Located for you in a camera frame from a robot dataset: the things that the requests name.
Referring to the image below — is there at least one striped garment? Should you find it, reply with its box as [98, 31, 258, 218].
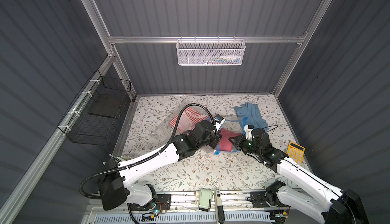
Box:
[176, 107, 209, 134]

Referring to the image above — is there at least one red garment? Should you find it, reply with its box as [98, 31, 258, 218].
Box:
[214, 129, 241, 155]

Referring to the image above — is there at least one blue tank top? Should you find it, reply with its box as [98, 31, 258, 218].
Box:
[234, 103, 268, 132]

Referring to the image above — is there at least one clear vacuum bag blue zipper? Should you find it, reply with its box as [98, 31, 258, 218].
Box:
[157, 103, 225, 160]

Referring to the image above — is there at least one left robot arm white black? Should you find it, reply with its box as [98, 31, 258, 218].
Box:
[98, 120, 222, 211]

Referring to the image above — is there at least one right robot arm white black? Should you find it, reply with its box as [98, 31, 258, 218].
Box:
[229, 129, 369, 224]

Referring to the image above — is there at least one yellow calculator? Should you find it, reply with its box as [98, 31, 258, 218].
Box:
[286, 142, 305, 166]

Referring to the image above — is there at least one white metal pen cup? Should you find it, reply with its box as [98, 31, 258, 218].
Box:
[109, 154, 132, 162]

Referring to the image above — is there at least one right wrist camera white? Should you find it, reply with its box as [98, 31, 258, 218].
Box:
[244, 124, 254, 141]

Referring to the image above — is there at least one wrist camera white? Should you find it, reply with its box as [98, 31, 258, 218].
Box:
[244, 124, 254, 141]
[213, 114, 225, 132]

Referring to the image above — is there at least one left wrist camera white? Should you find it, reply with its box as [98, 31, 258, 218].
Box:
[213, 114, 225, 132]

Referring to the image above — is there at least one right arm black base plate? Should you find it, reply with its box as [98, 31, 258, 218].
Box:
[247, 191, 275, 208]

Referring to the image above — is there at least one pale green box on rail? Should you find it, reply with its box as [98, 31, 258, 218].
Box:
[197, 188, 213, 212]

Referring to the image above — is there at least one black handle on rail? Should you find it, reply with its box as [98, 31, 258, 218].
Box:
[214, 188, 225, 224]

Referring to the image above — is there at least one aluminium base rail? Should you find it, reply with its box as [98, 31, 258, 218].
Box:
[82, 188, 336, 224]

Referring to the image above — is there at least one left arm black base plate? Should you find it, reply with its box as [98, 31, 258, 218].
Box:
[130, 194, 172, 211]

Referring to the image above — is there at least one white wire wall basket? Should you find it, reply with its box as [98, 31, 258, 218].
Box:
[176, 39, 246, 66]

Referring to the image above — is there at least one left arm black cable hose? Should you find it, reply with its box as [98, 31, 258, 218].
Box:
[79, 103, 218, 200]

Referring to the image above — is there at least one black wire wall basket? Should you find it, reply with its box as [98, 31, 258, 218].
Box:
[57, 74, 132, 146]

